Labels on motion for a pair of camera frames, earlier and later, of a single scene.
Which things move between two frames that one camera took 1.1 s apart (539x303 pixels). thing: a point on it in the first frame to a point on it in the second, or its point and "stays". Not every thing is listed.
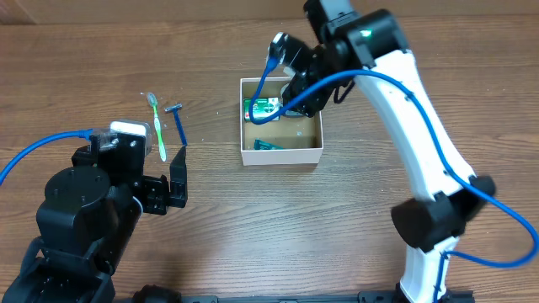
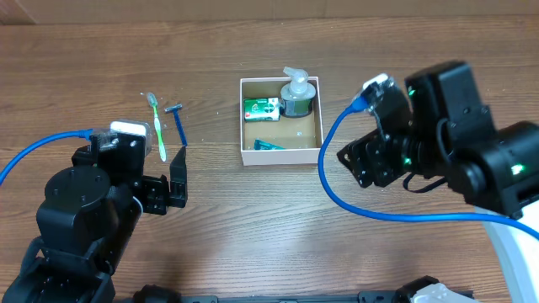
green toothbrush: [152, 98] stays
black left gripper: [159, 199] stays
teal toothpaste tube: [260, 145] stays
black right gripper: [313, 102] to [370, 151]
